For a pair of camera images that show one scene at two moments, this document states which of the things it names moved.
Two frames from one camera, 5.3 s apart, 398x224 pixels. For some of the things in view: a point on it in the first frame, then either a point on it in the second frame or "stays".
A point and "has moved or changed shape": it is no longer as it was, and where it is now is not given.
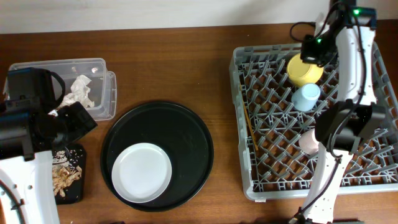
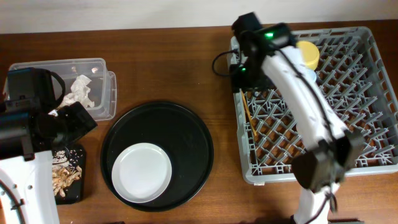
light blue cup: [304, 99] has moved or changed shape
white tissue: [79, 92] stays
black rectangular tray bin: [76, 192] stays
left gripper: [83, 122] stays
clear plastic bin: [102, 89] stays
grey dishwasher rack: [275, 165] has moved or changed shape
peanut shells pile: [63, 177] stays
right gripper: [307, 55] to [236, 81]
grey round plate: [141, 173] stays
